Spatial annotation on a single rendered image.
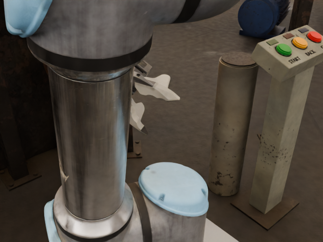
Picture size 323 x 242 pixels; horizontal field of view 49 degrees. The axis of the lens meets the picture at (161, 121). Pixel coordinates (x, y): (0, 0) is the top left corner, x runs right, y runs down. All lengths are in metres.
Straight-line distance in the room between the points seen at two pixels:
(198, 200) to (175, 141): 1.05
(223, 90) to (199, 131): 0.59
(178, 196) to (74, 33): 0.34
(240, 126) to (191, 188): 0.62
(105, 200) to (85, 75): 0.21
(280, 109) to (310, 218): 0.45
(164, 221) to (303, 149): 1.18
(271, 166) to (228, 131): 0.17
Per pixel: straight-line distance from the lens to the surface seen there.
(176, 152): 1.55
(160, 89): 0.69
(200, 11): 0.32
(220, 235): 0.83
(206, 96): 1.99
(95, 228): 0.51
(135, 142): 1.60
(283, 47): 0.98
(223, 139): 1.21
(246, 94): 1.12
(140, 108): 0.81
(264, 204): 1.30
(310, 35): 1.10
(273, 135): 1.13
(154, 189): 0.57
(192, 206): 0.57
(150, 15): 0.30
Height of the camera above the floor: 0.94
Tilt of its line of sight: 32 degrees down
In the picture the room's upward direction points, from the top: straight up
